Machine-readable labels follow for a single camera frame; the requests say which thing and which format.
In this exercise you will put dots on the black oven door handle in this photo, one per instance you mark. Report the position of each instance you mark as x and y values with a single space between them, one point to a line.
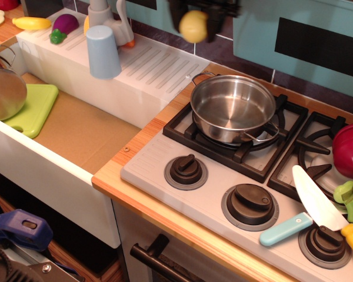
150 258

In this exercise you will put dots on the purple toy eggplant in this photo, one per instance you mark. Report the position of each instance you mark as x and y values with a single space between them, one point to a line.
63 26

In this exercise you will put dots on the yellow toy potato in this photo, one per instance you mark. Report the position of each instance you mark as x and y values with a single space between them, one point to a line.
193 26

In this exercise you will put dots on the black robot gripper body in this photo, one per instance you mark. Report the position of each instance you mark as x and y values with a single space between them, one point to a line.
222 8

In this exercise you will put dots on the grey toy faucet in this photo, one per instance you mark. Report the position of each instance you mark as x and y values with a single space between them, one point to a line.
100 13

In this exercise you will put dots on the orange toy carrot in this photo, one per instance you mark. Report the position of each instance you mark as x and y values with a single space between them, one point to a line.
130 44

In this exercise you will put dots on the left black burner grate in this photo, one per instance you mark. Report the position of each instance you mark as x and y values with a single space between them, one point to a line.
252 159

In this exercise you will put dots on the stainless steel pot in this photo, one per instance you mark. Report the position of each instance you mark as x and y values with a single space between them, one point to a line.
13 89

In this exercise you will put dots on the black stove knob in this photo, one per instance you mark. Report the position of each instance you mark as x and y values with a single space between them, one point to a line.
324 248
250 207
186 173

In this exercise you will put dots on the blue clamp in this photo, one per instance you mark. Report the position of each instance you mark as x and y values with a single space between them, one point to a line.
25 230

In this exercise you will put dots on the left black stove knob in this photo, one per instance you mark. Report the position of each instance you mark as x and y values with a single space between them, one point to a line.
186 173

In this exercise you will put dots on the white toy sink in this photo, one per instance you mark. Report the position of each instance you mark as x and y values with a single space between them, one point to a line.
90 121

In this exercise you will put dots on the teal microwave cabinet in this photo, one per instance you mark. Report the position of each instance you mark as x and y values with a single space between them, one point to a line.
310 40

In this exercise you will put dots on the black burner grate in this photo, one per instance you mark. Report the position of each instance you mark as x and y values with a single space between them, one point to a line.
312 150
252 159

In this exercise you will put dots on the yellow toy banana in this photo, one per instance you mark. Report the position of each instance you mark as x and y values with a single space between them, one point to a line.
31 23

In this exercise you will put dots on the right black burner grate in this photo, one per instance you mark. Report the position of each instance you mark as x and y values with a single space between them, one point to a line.
312 150

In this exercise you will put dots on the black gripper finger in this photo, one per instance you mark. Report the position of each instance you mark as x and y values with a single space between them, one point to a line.
215 22
176 17

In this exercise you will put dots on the light blue plastic cup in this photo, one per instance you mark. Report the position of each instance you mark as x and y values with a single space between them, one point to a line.
103 55

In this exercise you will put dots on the red toy item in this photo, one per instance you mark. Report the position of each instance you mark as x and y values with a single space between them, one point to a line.
7 5

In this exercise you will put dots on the yellow toy corn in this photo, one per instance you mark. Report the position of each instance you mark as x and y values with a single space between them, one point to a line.
86 25

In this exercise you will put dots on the stainless steel pan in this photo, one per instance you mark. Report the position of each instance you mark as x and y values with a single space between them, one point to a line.
233 109

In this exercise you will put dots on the grey stove top panel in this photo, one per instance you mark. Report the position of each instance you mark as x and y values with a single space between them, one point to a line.
146 171

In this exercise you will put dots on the right black stove knob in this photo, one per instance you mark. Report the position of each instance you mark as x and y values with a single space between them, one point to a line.
324 248

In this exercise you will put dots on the red plastic bowl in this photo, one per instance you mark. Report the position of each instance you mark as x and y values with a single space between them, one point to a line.
342 148

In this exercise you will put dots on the white toy knife blue handle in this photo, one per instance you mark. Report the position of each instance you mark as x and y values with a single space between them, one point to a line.
318 209

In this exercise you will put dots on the green plastic cutting board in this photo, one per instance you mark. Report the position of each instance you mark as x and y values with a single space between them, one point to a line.
39 102

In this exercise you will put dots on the teal wall cabinet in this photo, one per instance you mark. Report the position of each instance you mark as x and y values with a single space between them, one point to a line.
152 19

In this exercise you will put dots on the middle black stove knob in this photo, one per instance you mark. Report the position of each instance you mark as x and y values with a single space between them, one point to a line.
250 207

